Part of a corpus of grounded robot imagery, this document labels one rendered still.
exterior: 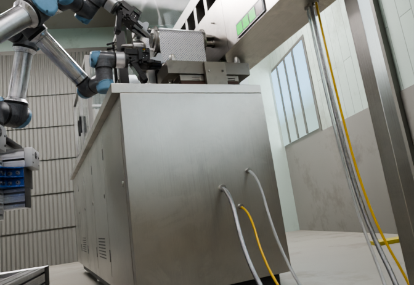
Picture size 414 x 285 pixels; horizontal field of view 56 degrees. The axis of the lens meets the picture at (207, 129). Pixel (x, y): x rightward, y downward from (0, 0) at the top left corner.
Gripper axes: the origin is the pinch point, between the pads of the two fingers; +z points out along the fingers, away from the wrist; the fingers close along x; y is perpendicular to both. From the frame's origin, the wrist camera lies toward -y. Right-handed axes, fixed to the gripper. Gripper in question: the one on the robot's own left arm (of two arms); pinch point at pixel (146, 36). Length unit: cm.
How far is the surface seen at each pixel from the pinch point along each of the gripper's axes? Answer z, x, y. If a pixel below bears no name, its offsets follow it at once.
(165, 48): 11.1, -4.7, -1.9
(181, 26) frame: 8, 44, 49
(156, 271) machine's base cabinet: 57, -30, -91
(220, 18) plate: 23.6, -10.3, 29.4
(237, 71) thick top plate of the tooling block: 44, -24, 0
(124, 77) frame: 1.8, 28.7, -12.5
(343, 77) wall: 158, 104, 163
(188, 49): 20.1, -4.7, 6.0
